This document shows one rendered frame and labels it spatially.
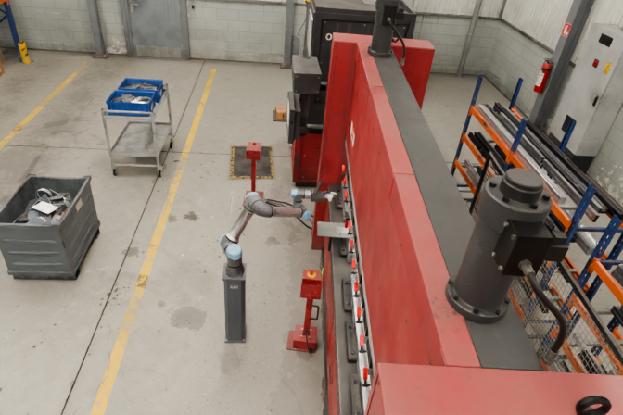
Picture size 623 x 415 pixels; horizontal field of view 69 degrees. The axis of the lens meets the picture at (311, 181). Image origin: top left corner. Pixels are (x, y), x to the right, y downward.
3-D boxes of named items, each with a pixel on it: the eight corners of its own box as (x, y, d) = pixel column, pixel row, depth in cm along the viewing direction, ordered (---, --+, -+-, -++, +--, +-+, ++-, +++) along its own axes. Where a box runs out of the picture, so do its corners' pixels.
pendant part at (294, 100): (286, 122, 478) (287, 91, 458) (297, 123, 479) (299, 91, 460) (287, 144, 441) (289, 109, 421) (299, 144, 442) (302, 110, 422)
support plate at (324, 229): (317, 222, 383) (317, 221, 382) (348, 224, 384) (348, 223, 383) (317, 236, 368) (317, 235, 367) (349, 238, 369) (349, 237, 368)
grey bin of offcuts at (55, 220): (45, 228, 494) (28, 172, 455) (103, 230, 500) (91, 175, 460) (9, 282, 428) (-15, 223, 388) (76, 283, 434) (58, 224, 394)
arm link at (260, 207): (260, 207, 329) (314, 210, 358) (254, 199, 337) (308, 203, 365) (255, 221, 334) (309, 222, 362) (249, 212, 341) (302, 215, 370)
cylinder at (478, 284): (438, 274, 154) (477, 155, 128) (511, 279, 155) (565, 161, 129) (466, 361, 126) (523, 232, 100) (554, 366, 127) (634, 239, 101)
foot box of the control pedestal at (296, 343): (288, 331, 408) (289, 321, 402) (316, 333, 408) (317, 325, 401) (286, 349, 392) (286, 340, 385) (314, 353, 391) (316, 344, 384)
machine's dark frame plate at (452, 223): (355, 132, 421) (369, 44, 376) (375, 133, 421) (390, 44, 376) (419, 499, 170) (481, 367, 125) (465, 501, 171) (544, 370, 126)
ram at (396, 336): (345, 144, 428) (356, 61, 384) (353, 144, 428) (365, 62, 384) (390, 515, 178) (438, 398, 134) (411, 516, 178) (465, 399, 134)
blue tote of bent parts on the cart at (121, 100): (116, 103, 578) (113, 89, 568) (156, 105, 583) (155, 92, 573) (107, 115, 548) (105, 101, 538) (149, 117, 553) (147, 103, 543)
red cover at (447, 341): (354, 58, 383) (356, 42, 375) (366, 59, 383) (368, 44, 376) (434, 394, 132) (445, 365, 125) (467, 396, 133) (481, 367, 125)
